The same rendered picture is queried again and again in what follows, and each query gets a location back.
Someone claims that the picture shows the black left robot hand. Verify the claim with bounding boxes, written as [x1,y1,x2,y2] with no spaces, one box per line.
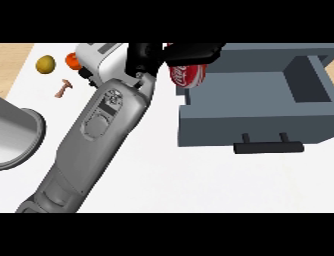
[124,42,227,78]

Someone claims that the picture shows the red soda can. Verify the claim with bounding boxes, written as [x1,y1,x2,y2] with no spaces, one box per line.
[167,64,208,90]

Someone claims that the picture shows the grey-blue drawer cabinet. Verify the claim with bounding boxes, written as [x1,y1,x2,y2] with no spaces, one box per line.
[174,42,334,111]

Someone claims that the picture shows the grey-blue drawer front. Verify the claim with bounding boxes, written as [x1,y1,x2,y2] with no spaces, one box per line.
[175,100,334,148]

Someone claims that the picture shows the orange fruit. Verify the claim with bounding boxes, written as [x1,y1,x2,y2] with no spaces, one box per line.
[63,52,84,71]

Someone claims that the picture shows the small pink-brown item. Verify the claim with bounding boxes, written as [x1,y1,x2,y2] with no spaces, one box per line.
[53,78,75,99]

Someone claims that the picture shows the yellow lemon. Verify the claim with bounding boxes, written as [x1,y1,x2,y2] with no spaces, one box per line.
[34,54,57,75]

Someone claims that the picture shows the grey metal pot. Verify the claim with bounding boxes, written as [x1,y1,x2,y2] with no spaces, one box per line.
[0,84,47,172]

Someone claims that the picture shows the black drawer handle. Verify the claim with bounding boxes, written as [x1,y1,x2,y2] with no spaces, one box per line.
[232,132,305,155]

